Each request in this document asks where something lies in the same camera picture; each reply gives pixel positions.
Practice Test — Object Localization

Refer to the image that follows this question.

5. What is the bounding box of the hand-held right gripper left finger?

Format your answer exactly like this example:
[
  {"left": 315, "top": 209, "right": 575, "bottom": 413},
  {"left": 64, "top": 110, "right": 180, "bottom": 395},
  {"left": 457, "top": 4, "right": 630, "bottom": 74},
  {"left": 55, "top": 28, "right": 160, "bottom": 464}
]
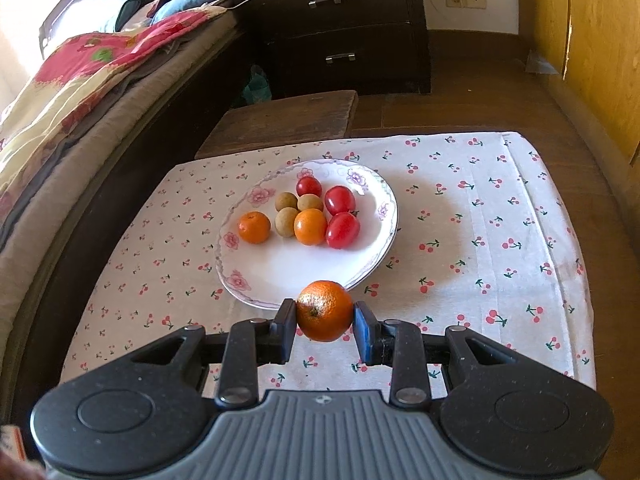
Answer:
[{"left": 120, "top": 298, "right": 298, "bottom": 408}]

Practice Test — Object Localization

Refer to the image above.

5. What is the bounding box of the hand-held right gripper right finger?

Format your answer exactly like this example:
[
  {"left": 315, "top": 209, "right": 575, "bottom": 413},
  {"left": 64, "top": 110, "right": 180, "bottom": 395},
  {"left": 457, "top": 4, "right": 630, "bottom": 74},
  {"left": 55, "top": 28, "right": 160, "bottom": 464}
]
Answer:
[{"left": 353, "top": 301, "right": 531, "bottom": 408}]

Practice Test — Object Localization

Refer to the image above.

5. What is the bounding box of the orange tangerine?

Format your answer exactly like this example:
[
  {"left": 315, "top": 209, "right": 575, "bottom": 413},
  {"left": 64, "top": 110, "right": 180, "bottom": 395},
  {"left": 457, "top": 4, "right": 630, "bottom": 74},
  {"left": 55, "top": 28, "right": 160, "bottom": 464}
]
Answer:
[
  {"left": 237, "top": 211, "right": 272, "bottom": 245},
  {"left": 293, "top": 208, "right": 329, "bottom": 247},
  {"left": 296, "top": 280, "right": 354, "bottom": 342}
]

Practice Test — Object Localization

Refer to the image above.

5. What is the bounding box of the white floral rimmed plate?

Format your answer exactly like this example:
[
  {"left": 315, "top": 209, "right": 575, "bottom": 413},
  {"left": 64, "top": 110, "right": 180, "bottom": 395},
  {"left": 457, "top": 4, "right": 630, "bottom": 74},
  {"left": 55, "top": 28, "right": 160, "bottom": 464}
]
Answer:
[{"left": 215, "top": 158, "right": 400, "bottom": 310}]

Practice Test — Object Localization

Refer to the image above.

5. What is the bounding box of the white cherry print tablecloth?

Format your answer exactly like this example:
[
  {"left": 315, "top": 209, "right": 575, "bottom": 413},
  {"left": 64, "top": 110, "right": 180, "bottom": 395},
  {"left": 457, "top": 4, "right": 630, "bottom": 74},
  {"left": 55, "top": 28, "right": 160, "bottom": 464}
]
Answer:
[{"left": 59, "top": 131, "right": 598, "bottom": 393}]

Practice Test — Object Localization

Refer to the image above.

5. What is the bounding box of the brown wooden stool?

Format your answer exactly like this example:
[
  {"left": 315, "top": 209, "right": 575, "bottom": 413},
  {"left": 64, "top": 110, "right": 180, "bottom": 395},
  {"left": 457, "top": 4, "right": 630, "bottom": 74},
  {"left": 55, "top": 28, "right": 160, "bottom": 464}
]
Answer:
[{"left": 194, "top": 90, "right": 360, "bottom": 161}]

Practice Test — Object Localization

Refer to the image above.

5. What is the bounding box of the green plastic bag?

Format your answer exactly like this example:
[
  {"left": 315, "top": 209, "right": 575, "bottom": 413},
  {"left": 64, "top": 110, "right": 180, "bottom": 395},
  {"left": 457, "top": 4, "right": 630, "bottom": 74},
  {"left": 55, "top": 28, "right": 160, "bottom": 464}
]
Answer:
[{"left": 243, "top": 65, "right": 273, "bottom": 103}]

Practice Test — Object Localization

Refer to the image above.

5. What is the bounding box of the beige mattress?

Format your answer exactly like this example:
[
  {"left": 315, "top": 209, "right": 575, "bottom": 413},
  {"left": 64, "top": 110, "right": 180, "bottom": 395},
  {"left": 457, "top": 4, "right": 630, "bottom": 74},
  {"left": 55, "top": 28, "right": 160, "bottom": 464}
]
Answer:
[{"left": 0, "top": 10, "right": 238, "bottom": 331}]

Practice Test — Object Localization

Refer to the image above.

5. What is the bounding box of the dark wooden nightstand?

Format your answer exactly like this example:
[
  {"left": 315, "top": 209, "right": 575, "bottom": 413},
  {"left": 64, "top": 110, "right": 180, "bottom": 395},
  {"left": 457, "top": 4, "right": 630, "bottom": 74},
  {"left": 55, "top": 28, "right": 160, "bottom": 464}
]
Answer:
[{"left": 227, "top": 0, "right": 432, "bottom": 101}]

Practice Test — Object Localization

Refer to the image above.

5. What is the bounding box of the clear plastic wrapper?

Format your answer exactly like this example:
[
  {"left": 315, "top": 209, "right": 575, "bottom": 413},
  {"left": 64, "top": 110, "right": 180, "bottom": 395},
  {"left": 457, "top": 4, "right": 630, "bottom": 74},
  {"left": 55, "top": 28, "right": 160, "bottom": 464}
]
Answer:
[{"left": 524, "top": 50, "right": 561, "bottom": 76}]

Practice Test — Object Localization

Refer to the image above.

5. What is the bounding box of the red floral quilt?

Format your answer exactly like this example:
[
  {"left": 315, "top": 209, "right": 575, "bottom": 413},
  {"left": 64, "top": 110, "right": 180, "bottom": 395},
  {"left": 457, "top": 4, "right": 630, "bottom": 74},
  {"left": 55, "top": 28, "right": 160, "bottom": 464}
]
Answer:
[{"left": 0, "top": 7, "right": 236, "bottom": 196}]

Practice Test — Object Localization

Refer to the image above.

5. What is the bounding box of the dark green cushion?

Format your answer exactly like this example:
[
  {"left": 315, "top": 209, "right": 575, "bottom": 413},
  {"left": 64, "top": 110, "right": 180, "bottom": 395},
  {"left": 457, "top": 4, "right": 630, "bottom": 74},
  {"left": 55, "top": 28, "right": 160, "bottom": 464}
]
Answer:
[{"left": 116, "top": 0, "right": 146, "bottom": 31}]

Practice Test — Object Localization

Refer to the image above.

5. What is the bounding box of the yellow wooden wardrobe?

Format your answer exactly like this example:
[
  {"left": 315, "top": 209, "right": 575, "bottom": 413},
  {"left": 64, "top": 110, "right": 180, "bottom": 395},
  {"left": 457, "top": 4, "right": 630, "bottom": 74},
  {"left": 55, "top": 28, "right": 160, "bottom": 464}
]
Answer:
[{"left": 515, "top": 0, "right": 640, "bottom": 171}]

